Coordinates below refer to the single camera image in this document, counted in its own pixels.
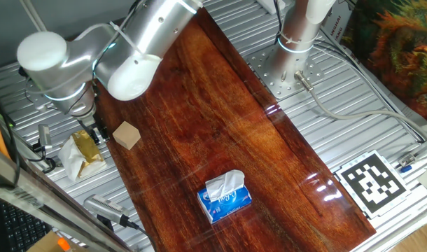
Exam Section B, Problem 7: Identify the small silver camera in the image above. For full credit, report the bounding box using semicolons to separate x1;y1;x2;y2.
37;124;53;152

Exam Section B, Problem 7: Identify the orange marker cap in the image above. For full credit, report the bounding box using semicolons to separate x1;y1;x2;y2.
57;237;74;252

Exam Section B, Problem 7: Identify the black camera cable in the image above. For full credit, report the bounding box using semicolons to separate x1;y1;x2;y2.
124;217;159;252

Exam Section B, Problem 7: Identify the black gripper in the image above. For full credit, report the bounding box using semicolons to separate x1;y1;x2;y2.
89;117;110;146

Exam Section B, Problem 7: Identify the aluminium frame beam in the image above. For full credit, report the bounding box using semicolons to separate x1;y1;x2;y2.
0;142;132;252

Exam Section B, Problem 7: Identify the grey conduit pipe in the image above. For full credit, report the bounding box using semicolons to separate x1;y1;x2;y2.
19;0;48;33

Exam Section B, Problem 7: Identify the colourful printed poster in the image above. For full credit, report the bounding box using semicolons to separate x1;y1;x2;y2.
320;0;427;123

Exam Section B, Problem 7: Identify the brown cardboard box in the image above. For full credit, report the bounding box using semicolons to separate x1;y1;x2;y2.
26;230;76;252

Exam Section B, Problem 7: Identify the thin black cable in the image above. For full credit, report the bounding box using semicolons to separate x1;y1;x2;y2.
273;0;284;45

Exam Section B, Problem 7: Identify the silver ribbed camera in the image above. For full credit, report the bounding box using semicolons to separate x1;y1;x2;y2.
83;194;131;225

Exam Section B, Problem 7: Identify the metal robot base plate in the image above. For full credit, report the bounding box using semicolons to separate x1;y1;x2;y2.
246;45;325;100

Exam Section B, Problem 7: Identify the black keyboard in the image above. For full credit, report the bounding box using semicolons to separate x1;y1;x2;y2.
0;198;53;252

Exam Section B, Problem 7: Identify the grey cable with metal connector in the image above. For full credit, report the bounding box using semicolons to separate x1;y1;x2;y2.
293;71;427;141

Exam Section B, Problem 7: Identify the small wooden block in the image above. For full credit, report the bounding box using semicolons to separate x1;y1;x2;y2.
112;120;141;151

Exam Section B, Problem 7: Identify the blue tissue pack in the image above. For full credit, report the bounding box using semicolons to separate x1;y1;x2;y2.
197;169;253;225

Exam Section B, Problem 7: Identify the black and white marker board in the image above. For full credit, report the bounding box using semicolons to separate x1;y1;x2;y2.
334;149;412;220

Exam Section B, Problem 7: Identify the glossy reddish wooden board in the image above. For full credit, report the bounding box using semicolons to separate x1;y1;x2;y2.
94;6;377;252

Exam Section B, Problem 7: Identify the small metal bracket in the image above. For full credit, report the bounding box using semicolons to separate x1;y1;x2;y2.
398;153;417;168

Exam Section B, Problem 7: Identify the gold and white tissue packet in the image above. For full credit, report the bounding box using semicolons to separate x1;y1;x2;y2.
57;129;108;182

